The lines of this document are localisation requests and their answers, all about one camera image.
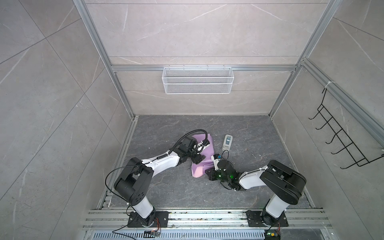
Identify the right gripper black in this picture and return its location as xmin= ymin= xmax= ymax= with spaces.
xmin=203 ymin=167 xmax=231 ymax=184

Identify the pink wrapping paper sheet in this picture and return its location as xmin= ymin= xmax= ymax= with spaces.
xmin=191 ymin=134 xmax=215 ymax=178

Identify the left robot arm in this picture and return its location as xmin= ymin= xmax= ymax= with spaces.
xmin=114 ymin=136 xmax=210 ymax=227

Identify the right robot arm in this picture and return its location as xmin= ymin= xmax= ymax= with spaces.
xmin=205 ymin=159 xmax=307 ymax=227

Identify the white tape dispenser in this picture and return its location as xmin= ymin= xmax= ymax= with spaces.
xmin=222 ymin=135 xmax=233 ymax=151

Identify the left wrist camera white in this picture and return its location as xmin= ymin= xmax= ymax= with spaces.
xmin=196 ymin=141 xmax=210 ymax=153

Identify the white wire mesh basket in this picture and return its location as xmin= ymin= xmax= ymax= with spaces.
xmin=162 ymin=67 xmax=235 ymax=95

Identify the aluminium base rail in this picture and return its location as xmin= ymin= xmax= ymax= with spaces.
xmin=81 ymin=208 xmax=337 ymax=240

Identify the black wire hook rack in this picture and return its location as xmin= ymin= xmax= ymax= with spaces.
xmin=308 ymin=88 xmax=384 ymax=170

